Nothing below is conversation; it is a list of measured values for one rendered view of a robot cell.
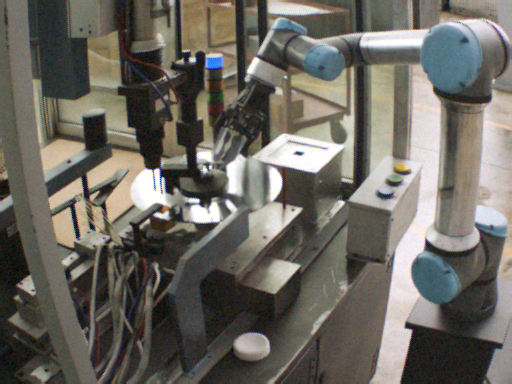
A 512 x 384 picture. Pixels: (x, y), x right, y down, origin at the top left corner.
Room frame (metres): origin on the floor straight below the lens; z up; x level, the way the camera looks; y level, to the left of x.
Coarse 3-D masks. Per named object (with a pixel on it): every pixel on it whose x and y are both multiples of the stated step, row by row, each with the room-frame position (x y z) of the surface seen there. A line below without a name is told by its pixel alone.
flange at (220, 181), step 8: (208, 176) 1.23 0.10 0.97; (216, 176) 1.25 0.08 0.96; (224, 176) 1.25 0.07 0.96; (184, 184) 1.22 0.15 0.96; (192, 184) 1.22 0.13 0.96; (200, 184) 1.22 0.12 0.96; (208, 184) 1.22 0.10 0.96; (216, 184) 1.22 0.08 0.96; (224, 184) 1.22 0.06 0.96; (184, 192) 1.20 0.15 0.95; (192, 192) 1.19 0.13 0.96; (200, 192) 1.19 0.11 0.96; (208, 192) 1.19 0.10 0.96; (216, 192) 1.20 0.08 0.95
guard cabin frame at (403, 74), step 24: (240, 0) 1.72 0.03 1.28; (264, 0) 1.68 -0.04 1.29; (408, 0) 1.46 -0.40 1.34; (240, 24) 1.72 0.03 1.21; (264, 24) 1.68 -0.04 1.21; (408, 24) 1.46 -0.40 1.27; (168, 48) 1.84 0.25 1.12; (240, 48) 1.72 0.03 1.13; (240, 72) 1.72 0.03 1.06; (408, 72) 1.46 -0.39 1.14; (408, 96) 1.46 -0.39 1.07; (48, 120) 2.14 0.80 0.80; (408, 120) 1.46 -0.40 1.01; (120, 144) 1.96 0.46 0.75; (168, 144) 1.85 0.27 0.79; (264, 144) 1.68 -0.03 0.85; (408, 144) 1.47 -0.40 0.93
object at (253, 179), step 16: (176, 160) 1.37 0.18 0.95; (240, 160) 1.35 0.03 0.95; (256, 160) 1.35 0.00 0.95; (144, 176) 1.29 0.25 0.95; (240, 176) 1.27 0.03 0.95; (256, 176) 1.27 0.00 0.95; (272, 176) 1.27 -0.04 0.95; (144, 192) 1.21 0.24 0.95; (160, 192) 1.21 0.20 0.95; (224, 192) 1.20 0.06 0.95; (240, 192) 1.20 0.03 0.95; (256, 192) 1.19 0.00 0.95; (272, 192) 1.19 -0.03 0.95; (144, 208) 1.14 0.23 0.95; (176, 208) 1.14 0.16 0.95; (192, 208) 1.13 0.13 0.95; (208, 208) 1.13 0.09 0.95; (224, 208) 1.13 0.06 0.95; (256, 208) 1.13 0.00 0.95
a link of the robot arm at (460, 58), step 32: (448, 32) 0.90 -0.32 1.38; (480, 32) 0.92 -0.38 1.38; (448, 64) 0.89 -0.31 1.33; (480, 64) 0.87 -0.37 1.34; (448, 96) 0.90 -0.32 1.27; (480, 96) 0.88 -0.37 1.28; (448, 128) 0.91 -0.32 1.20; (480, 128) 0.90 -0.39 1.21; (448, 160) 0.91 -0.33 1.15; (480, 160) 0.91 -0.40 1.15; (448, 192) 0.90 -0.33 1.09; (448, 224) 0.90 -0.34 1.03; (416, 256) 0.93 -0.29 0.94; (448, 256) 0.88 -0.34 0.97; (480, 256) 0.92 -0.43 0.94; (448, 288) 0.85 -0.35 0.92
